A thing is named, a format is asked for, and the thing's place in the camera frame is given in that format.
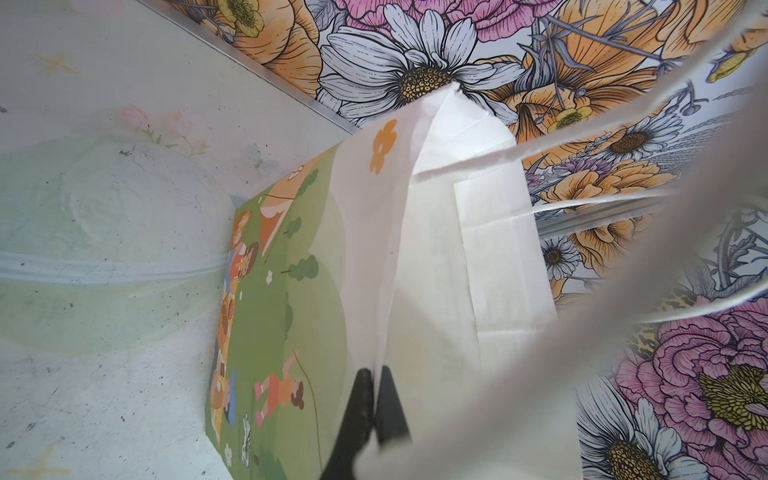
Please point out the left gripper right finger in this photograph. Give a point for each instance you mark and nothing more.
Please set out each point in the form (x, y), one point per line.
(389, 419)

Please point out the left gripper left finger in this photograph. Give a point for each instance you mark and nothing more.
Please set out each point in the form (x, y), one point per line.
(355, 429)

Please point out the white paper bag Love Life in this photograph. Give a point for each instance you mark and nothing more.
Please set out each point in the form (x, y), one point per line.
(415, 242)

